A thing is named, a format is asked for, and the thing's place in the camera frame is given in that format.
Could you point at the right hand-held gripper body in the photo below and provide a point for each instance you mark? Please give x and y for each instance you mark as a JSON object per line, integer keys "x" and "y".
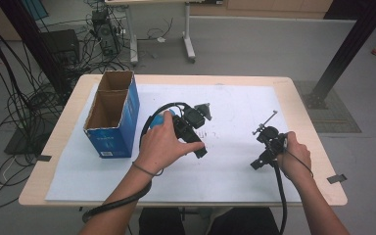
{"x": 272, "y": 138}

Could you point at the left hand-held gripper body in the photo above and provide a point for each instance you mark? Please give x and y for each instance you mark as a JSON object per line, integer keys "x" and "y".
{"x": 186, "y": 130}

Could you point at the small blue object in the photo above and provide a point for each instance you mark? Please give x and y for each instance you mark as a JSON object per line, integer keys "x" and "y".
{"x": 158, "y": 121}

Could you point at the blue cardboard box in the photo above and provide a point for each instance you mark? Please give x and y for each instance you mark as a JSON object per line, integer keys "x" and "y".
{"x": 117, "y": 140}

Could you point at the person's left hand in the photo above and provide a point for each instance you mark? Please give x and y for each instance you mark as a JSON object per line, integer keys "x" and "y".
{"x": 160, "y": 143}

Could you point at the person's right hand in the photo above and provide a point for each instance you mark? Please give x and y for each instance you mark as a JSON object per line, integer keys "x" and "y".
{"x": 297, "y": 160}

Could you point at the white table mat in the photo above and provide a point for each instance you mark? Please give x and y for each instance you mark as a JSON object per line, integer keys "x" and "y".
{"x": 209, "y": 169}

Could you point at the black left wrist band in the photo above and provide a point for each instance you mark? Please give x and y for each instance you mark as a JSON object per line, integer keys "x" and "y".
{"x": 143, "y": 170}

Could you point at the grey floor grate mat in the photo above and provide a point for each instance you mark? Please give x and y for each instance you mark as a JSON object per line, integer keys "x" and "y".
{"x": 333, "y": 107}

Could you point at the grey tape piece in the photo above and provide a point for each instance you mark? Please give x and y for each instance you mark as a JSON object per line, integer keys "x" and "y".
{"x": 44, "y": 158}
{"x": 337, "y": 178}

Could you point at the person's right leg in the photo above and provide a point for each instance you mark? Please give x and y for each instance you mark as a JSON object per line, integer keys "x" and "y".
{"x": 244, "y": 223}

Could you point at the person's leg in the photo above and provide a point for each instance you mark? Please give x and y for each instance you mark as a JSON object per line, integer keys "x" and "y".
{"x": 161, "y": 223}
{"x": 244, "y": 223}

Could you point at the person's left leg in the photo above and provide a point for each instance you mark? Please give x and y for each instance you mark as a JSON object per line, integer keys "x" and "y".
{"x": 161, "y": 223}

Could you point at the wooden cabinet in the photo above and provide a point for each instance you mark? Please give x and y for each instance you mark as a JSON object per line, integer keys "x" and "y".
{"x": 274, "y": 8}

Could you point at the black computer tower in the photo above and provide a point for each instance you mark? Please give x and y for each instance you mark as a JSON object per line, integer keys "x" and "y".
{"x": 106, "y": 32}

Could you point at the black box on floor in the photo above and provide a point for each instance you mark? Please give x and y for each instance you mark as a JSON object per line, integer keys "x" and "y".
{"x": 62, "y": 45}

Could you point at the white desk frame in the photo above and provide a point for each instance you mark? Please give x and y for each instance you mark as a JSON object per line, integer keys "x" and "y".
{"x": 187, "y": 36}

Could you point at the black slanted metal post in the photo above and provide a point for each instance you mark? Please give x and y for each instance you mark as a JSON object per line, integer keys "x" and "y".
{"x": 349, "y": 45}

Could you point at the black stand base plate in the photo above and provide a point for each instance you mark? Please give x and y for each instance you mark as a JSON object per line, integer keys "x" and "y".
{"x": 23, "y": 140}

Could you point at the black metal stand post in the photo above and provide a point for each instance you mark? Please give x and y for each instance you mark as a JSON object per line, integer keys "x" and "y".
{"x": 29, "y": 36}

